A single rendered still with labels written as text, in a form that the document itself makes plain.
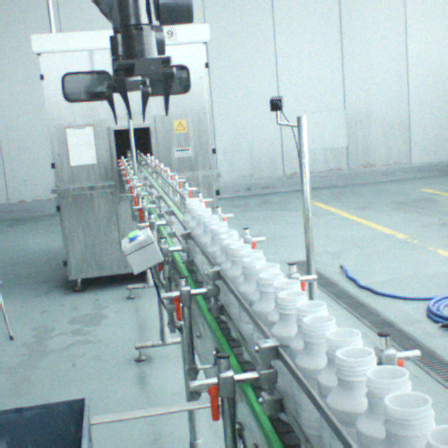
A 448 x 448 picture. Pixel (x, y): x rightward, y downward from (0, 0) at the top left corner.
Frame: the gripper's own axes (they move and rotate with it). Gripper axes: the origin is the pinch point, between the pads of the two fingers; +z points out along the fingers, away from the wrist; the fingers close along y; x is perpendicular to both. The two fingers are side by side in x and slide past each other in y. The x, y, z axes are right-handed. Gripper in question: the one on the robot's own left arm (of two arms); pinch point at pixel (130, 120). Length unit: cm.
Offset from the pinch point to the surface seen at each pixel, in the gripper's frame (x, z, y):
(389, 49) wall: -978, -79, -459
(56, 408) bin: 56, 46, 18
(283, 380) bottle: 88, 34, -13
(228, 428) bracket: 90, 38, -6
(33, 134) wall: -975, 10, 121
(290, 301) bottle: 88, 24, -15
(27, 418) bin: 56, 47, 23
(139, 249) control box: 3.3, 30.5, 0.9
